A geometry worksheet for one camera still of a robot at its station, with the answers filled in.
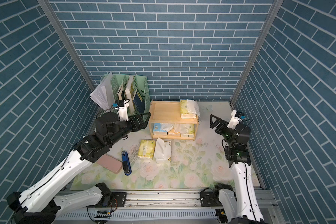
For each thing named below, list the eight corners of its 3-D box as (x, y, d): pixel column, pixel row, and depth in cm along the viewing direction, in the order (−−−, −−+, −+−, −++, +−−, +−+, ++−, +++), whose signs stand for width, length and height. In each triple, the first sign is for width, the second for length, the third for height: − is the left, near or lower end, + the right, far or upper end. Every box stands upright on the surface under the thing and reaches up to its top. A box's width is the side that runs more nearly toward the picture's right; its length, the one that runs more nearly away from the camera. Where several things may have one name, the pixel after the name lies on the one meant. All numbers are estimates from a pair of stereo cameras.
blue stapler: (126, 176, 84) (124, 174, 80) (122, 154, 92) (120, 152, 89) (132, 174, 85) (130, 171, 81) (127, 152, 93) (125, 149, 90)
